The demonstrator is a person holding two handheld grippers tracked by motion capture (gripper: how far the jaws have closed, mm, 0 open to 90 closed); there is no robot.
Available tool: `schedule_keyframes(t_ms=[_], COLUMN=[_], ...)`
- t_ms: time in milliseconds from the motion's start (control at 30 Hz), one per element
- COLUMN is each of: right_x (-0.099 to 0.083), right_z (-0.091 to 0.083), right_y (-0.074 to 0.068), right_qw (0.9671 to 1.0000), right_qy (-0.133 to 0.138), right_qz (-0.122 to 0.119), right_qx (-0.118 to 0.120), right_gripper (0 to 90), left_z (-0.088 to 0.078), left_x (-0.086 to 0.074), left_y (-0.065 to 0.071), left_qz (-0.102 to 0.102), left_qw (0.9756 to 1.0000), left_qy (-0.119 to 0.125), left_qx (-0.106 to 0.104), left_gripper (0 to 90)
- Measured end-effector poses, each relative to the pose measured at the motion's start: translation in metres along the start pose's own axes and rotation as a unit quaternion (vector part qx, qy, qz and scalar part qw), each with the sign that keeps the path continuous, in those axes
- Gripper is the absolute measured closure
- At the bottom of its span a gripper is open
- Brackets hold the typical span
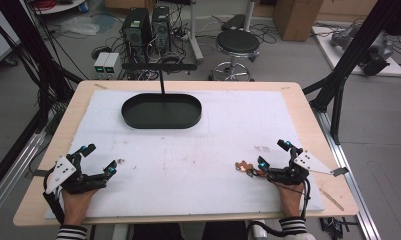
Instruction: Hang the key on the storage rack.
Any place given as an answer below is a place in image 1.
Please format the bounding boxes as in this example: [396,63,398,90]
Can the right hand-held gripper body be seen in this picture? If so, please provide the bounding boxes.
[265,149,335,187]

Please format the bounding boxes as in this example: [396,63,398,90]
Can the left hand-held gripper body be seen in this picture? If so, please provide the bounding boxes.
[44,151,109,196]

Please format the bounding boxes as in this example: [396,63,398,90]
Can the small dark ornament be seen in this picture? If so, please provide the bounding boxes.
[246,167,268,179]

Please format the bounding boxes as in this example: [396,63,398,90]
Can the small copper-coloured ornament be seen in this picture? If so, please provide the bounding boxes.
[234,160,255,173]

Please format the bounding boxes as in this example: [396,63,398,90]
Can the person's left hand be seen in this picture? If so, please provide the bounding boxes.
[61,188,100,227]

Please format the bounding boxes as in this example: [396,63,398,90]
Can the person's right hand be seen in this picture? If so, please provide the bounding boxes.
[274,181,306,220]

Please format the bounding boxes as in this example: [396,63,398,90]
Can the light wooden table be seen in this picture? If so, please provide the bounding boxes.
[12,79,360,228]

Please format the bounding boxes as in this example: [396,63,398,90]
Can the thin wooden stick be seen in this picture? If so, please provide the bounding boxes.
[318,187,345,212]

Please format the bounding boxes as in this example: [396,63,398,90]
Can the black parts on floor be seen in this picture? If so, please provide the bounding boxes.
[319,216,358,240]

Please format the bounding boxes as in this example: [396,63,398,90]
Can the black oval tray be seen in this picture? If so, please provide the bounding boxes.
[120,92,203,130]

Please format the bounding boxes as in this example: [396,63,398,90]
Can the grey power supply unit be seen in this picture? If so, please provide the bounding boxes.
[103,52,121,76]
[93,51,111,76]

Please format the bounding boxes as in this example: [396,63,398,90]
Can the person's dark legs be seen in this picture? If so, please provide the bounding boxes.
[131,221,248,240]

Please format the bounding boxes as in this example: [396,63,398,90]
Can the white floor board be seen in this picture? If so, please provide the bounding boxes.
[311,25,401,78]

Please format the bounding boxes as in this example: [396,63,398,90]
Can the black T-shaped stand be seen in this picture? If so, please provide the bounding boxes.
[121,62,198,97]

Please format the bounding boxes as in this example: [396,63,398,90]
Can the black round stool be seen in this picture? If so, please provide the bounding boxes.
[208,29,261,82]

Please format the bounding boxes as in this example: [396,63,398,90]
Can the clear plastic bag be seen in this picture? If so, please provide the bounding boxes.
[58,15,101,37]

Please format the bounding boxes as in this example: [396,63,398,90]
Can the grey machine on board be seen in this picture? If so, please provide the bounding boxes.
[330,24,395,77]

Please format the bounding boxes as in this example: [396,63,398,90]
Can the brown cardboard box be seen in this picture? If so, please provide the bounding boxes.
[271,0,324,42]

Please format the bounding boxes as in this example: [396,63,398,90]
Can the black computer tower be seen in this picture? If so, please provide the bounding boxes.
[120,7,153,65]
[150,4,172,57]

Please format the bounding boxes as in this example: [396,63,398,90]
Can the grey metal table leg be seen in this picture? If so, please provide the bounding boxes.
[187,0,205,65]

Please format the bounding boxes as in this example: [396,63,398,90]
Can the white round table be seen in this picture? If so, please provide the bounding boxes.
[33,0,88,15]

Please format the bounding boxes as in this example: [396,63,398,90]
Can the aluminium rail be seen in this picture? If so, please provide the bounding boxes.
[312,109,383,240]
[0,130,48,222]

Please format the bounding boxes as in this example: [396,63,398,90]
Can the black frame post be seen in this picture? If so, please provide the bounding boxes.
[302,0,401,145]
[0,0,84,198]

